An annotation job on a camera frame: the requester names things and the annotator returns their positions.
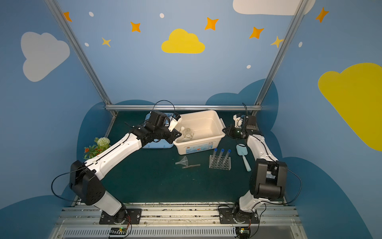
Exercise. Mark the light blue plastic scoop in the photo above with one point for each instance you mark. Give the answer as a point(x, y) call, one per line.
point(242, 151)

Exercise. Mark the clear plastic funnel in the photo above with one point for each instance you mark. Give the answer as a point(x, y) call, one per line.
point(184, 161)

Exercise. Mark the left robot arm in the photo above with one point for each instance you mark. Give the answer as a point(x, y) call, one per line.
point(86, 177)

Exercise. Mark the potted artificial flower plant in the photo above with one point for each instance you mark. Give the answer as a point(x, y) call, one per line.
point(99, 146)

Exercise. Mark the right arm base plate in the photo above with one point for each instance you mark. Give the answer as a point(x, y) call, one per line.
point(236, 216)

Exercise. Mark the clear test tube rack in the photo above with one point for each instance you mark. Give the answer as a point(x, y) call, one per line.
point(221, 164)

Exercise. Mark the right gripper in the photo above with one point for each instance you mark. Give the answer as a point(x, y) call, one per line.
point(230, 131)

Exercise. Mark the white plastic storage bin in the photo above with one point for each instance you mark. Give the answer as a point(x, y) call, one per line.
point(207, 127)

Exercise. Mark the light blue bin lid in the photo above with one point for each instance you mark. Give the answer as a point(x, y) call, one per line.
point(158, 144)

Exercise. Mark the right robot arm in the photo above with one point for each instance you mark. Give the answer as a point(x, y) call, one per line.
point(269, 175)

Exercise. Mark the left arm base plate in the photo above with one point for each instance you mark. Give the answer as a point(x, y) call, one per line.
point(131, 215)

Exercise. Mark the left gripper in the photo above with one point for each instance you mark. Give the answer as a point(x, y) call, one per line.
point(168, 134)

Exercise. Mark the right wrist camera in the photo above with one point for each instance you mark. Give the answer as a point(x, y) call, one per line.
point(238, 119)

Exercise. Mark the aluminium frame rail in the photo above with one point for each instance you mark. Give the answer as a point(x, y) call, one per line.
point(181, 107)

